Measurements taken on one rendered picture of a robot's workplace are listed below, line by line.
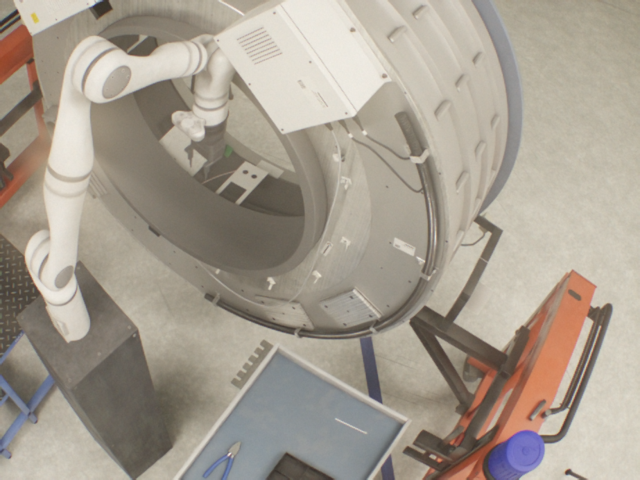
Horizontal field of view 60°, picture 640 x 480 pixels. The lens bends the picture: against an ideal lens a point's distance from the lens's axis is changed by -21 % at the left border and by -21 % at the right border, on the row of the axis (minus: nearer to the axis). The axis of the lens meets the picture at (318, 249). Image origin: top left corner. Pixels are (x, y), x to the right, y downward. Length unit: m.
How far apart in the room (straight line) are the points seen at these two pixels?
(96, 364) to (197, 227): 0.71
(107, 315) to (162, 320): 1.22
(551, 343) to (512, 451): 0.44
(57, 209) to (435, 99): 0.73
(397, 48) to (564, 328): 1.00
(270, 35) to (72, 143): 0.37
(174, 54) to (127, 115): 0.96
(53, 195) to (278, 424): 1.03
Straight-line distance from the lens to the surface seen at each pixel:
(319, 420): 1.88
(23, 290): 2.18
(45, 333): 1.51
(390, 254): 1.52
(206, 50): 1.22
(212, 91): 1.27
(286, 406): 1.88
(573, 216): 3.54
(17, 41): 2.52
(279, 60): 1.12
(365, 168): 1.36
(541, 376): 1.78
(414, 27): 1.26
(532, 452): 1.54
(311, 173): 1.41
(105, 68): 0.96
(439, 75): 1.28
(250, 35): 1.12
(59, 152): 1.07
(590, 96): 4.46
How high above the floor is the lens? 2.43
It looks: 57 degrees down
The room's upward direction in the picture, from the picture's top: 15 degrees clockwise
